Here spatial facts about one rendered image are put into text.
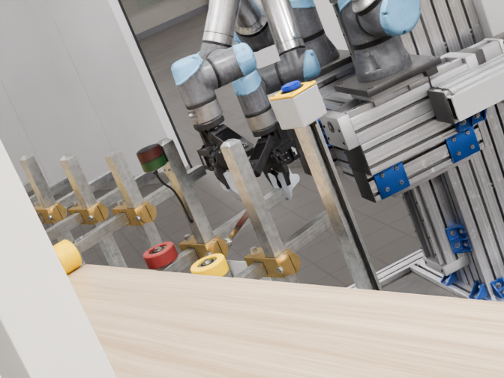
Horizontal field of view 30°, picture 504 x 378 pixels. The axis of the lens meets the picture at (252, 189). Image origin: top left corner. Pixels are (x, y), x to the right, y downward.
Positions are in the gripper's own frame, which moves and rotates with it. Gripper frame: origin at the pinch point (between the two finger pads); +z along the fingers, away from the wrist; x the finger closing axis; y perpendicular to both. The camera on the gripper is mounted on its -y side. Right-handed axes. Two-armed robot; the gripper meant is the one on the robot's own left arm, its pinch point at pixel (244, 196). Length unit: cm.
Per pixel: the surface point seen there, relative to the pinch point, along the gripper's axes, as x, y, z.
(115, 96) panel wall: -152, 425, 26
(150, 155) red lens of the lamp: 14.9, 7.5, -17.8
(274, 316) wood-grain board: 30, -52, 5
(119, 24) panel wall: -162, 391, -21
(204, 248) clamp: 11.0, 8.8, 9.2
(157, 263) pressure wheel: 23.0, 10.2, 6.9
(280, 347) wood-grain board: 37, -63, 5
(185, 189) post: 9.3, 9.1, -6.1
